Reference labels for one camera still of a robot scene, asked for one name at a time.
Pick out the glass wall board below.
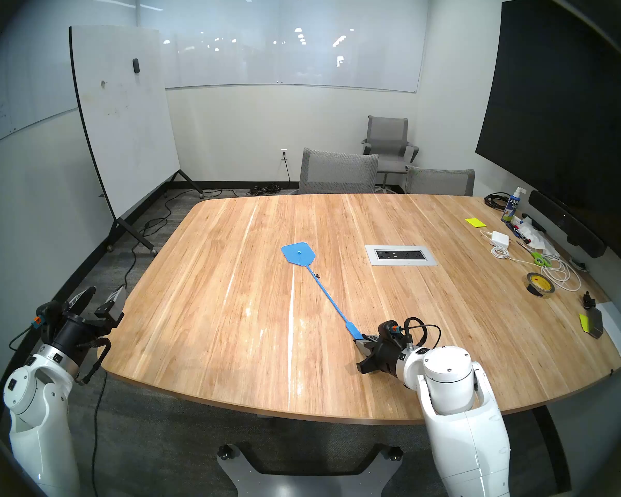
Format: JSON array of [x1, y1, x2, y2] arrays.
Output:
[[137, 0, 430, 94]]

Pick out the rolling whiteboard on stand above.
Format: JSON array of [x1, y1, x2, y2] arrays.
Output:
[[69, 26, 205, 256]]

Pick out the white crumpled cloth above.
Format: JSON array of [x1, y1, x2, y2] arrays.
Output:
[[517, 219, 559, 256]]

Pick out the black yellow tape roll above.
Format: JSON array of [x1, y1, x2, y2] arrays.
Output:
[[525, 272, 555, 298]]

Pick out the blue plastic fly swatter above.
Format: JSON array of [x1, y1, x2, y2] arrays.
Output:
[[282, 242, 365, 342]]

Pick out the white charging cable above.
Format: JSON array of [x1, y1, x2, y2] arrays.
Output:
[[479, 230, 583, 294]]

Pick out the whiteboard cleaner spray bottle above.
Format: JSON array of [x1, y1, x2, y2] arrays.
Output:
[[501, 186, 523, 223]]

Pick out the thin black cable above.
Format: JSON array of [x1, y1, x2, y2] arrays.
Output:
[[92, 369, 108, 497]]

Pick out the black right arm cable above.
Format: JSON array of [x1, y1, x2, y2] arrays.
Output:
[[392, 316, 442, 352]]

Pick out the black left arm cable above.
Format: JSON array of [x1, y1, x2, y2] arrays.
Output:
[[9, 319, 112, 388]]

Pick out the green handled scissors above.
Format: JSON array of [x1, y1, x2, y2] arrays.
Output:
[[516, 241, 553, 268]]

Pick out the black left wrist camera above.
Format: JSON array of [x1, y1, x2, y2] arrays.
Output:
[[35, 300, 65, 328]]

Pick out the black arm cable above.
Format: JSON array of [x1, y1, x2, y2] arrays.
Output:
[[9, 319, 112, 388], [392, 316, 442, 352]]

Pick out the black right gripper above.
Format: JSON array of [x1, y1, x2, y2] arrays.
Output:
[[353, 333, 407, 376]]

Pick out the long black power cable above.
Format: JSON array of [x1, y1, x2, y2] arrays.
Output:
[[115, 188, 239, 295]]

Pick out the grey mesh office chair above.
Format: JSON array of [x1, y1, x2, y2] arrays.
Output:
[[298, 148, 379, 195], [405, 166, 476, 197]]

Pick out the large black wall display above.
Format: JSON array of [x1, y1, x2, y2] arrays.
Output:
[[475, 0, 621, 264]]

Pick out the grey office chair with armrests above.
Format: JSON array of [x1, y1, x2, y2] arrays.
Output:
[[361, 115, 420, 191]]

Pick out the wall whiteboard with writing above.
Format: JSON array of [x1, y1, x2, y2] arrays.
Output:
[[0, 0, 136, 155]]

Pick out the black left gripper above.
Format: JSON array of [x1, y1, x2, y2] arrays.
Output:
[[54, 286, 128, 361]]

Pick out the silver table power outlet box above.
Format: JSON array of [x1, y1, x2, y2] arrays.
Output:
[[365, 245, 438, 267]]

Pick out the black soundbar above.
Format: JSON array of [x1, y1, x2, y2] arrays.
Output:
[[528, 190, 607, 258]]

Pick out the white paper sheet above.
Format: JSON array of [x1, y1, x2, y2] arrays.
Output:
[[595, 301, 621, 362]]

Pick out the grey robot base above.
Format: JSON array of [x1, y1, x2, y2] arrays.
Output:
[[216, 443, 404, 497]]

